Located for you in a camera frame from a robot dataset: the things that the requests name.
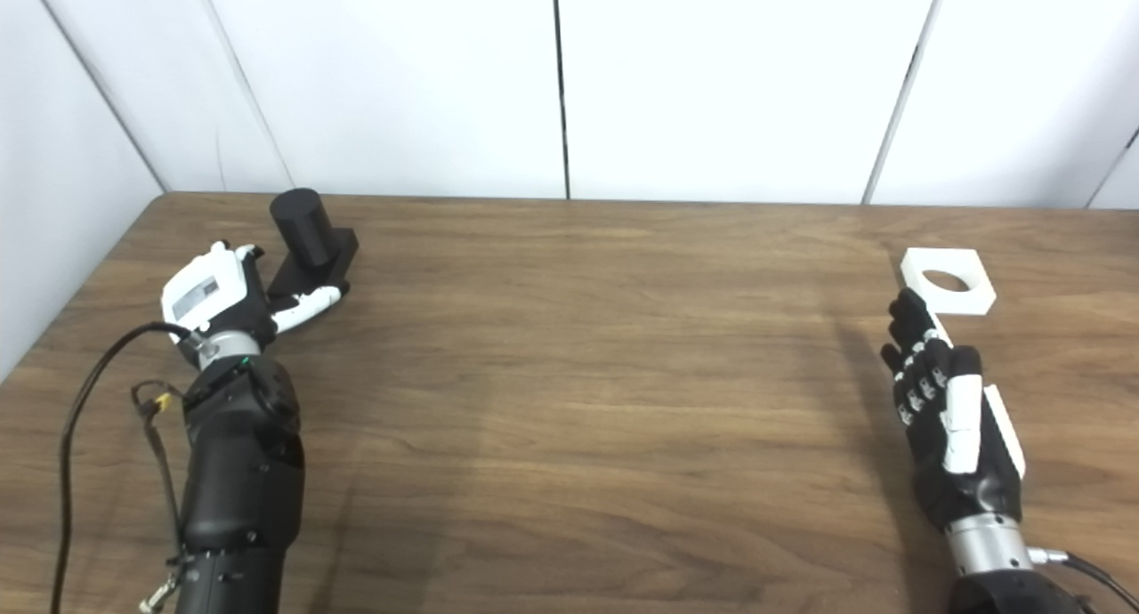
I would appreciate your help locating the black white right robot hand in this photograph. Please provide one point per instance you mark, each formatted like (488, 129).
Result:
(934, 436)

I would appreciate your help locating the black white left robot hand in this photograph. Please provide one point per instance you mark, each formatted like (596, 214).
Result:
(209, 289)

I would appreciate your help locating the black cylinder peg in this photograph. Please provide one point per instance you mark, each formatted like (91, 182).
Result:
(302, 227)

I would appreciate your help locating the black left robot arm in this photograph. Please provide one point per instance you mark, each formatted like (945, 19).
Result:
(240, 472)

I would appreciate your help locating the white square piece with hole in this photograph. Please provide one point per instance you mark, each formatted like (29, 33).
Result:
(974, 298)

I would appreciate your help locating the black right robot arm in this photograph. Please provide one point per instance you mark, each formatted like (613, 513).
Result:
(997, 592)

